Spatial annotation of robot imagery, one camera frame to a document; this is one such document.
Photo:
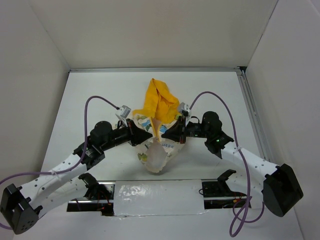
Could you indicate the white taped front panel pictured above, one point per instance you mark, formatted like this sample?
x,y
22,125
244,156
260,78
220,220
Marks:
x,y
158,198

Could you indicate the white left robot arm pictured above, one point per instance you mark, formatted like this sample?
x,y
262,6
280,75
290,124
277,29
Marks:
x,y
23,206

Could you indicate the yellow and white kids jacket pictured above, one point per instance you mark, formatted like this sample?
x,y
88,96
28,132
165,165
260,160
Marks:
x,y
159,113

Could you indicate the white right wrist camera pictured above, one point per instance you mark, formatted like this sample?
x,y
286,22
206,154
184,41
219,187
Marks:
x,y
184,109

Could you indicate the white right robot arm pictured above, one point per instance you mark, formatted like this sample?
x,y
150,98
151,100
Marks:
x,y
277,185

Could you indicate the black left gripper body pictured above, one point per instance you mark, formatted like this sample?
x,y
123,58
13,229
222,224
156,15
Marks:
x,y
120,136

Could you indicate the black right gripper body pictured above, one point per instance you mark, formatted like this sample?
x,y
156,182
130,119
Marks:
x,y
195,129

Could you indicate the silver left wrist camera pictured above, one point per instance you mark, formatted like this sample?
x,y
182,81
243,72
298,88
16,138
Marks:
x,y
123,112

